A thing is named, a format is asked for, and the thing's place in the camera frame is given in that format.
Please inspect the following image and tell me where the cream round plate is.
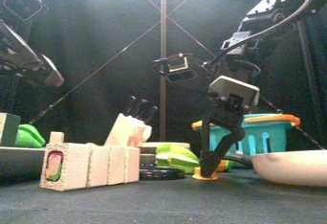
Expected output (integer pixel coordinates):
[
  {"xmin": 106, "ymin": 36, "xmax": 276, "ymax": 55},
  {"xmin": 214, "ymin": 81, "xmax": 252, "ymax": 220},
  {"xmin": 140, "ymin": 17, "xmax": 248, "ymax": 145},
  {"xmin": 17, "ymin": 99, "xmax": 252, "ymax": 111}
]
[{"xmin": 138, "ymin": 141, "xmax": 192, "ymax": 150}]

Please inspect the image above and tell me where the grey tray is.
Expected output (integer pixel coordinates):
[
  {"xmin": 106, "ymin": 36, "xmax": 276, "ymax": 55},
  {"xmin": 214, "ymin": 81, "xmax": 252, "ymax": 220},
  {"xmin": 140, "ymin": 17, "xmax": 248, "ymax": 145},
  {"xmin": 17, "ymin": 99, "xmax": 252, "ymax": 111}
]
[{"xmin": 0, "ymin": 146, "xmax": 48, "ymax": 185}]

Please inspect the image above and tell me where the black knife handle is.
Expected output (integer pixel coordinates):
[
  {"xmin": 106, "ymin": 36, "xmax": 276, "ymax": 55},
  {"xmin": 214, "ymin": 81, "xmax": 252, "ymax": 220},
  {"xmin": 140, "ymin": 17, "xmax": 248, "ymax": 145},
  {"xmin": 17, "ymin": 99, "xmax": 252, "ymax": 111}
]
[
  {"xmin": 124, "ymin": 95, "xmax": 137, "ymax": 118},
  {"xmin": 142, "ymin": 105, "xmax": 160, "ymax": 125},
  {"xmin": 133, "ymin": 99, "xmax": 149, "ymax": 120}
]

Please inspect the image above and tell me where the teal basket orange rim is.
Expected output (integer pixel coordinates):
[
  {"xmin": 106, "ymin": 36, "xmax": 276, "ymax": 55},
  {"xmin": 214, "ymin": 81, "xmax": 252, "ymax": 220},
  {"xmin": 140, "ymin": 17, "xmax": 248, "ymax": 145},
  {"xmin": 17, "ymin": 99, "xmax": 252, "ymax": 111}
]
[{"xmin": 190, "ymin": 113, "xmax": 301, "ymax": 157}]

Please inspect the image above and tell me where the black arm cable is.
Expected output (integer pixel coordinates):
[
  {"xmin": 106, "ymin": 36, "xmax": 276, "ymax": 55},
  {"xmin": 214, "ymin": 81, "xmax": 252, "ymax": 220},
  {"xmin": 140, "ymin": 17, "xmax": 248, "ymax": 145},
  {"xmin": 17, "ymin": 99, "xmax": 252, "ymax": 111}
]
[{"xmin": 210, "ymin": 0, "xmax": 321, "ymax": 65}]

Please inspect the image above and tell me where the grey stacked toy piece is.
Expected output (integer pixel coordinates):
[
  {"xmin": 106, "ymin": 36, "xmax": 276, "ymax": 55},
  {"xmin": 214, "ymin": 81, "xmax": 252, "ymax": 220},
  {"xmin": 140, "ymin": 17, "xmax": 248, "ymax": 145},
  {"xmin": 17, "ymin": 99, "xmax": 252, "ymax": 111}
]
[{"xmin": 137, "ymin": 146, "xmax": 158, "ymax": 168}]

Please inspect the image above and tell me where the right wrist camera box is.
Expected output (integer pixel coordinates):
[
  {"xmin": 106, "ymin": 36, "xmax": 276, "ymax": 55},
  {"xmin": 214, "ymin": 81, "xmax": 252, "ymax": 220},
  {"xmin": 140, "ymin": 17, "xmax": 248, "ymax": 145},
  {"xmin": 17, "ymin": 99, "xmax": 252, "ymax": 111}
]
[{"xmin": 149, "ymin": 52, "xmax": 197, "ymax": 84}]

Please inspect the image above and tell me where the dark green block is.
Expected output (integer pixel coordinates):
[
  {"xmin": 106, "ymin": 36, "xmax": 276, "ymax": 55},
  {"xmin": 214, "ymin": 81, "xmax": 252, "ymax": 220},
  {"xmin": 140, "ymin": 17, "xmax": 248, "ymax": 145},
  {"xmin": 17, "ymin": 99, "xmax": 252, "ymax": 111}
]
[{"xmin": 0, "ymin": 112, "xmax": 21, "ymax": 147}]

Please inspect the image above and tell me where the wooden knife block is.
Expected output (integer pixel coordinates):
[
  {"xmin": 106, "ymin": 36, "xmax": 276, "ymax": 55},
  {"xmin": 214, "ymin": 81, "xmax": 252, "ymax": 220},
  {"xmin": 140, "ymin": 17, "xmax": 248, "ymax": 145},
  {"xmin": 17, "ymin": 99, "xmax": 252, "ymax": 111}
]
[{"xmin": 104, "ymin": 112, "xmax": 153, "ymax": 148}]

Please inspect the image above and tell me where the small green yellow toy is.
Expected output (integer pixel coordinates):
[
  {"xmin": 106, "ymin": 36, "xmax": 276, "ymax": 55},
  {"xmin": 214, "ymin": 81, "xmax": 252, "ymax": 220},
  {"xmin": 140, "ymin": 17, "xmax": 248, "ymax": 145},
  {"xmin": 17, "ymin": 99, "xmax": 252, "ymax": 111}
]
[{"xmin": 216, "ymin": 159, "xmax": 236, "ymax": 173}]

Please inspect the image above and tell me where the black round disc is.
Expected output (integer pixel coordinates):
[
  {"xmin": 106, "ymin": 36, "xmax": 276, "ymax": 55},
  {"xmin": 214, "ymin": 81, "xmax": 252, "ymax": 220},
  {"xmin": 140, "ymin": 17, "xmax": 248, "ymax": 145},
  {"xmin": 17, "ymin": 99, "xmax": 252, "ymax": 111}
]
[{"xmin": 137, "ymin": 166, "xmax": 188, "ymax": 182}]

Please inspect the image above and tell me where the slanted black frame leg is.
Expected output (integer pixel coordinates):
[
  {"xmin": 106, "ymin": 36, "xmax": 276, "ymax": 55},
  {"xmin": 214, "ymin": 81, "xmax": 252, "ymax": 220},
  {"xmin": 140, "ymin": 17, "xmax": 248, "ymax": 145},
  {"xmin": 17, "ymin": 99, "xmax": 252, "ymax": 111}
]
[{"xmin": 294, "ymin": 19, "xmax": 327, "ymax": 150}]

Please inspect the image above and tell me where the vertical metal frame pole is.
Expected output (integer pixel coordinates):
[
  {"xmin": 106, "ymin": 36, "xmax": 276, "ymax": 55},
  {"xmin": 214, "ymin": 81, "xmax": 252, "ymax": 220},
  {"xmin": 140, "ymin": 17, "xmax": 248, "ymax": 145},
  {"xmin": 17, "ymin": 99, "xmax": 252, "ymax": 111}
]
[{"xmin": 158, "ymin": 0, "xmax": 168, "ymax": 142}]

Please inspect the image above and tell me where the green toy lettuce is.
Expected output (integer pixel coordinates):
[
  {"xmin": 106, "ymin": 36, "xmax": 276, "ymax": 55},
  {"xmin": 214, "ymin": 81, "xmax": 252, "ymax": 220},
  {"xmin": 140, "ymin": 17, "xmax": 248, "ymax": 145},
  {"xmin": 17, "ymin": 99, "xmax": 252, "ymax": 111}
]
[{"xmin": 154, "ymin": 143, "xmax": 201, "ymax": 175}]

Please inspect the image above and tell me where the small wooden cube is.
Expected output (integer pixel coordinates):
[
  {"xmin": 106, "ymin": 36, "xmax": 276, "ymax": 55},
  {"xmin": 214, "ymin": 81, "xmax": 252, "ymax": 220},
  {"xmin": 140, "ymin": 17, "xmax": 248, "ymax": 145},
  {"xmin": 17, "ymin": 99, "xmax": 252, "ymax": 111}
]
[{"xmin": 48, "ymin": 131, "xmax": 66, "ymax": 145}]

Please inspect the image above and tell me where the white frying pan black handle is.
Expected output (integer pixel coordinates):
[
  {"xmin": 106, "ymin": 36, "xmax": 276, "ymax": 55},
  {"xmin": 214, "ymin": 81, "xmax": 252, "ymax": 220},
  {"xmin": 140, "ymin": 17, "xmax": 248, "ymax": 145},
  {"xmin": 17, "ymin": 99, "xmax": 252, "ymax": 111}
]
[{"xmin": 222, "ymin": 149, "xmax": 327, "ymax": 188}]

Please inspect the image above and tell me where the bright green toy vegetable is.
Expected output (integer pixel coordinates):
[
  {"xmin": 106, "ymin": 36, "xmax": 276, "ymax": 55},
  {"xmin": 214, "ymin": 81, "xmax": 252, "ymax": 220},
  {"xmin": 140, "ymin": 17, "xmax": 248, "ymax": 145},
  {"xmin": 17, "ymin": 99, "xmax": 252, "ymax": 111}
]
[{"xmin": 14, "ymin": 123, "xmax": 46, "ymax": 149}]

